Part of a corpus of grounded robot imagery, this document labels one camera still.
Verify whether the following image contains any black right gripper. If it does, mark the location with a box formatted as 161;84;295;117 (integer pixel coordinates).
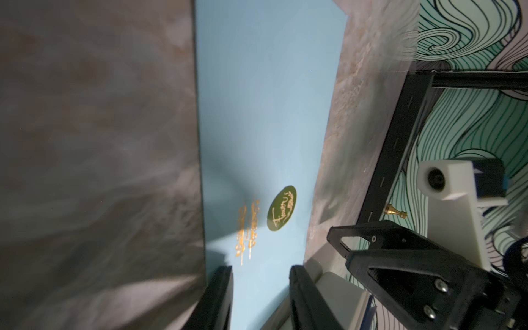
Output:
346;249;527;329

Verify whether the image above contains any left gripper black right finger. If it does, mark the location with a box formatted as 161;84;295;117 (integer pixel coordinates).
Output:
290;265;342;330

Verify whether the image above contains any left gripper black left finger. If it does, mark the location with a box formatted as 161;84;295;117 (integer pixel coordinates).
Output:
182;266;234;330

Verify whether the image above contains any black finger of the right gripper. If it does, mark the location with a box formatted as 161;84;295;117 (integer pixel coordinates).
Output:
327;220;442;258

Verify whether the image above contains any light blue envelope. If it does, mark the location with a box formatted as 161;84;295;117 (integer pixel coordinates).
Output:
195;1;347;329

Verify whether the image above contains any white plastic storage box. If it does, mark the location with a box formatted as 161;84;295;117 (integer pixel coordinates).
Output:
259;257;378;330

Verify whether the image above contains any gold chess piece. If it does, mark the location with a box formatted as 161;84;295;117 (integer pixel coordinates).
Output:
384;204;408;219

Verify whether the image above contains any black white chessboard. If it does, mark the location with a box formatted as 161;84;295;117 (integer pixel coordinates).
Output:
357;73;434;224

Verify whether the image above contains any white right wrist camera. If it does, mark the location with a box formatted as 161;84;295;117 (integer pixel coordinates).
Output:
417;158;508;271

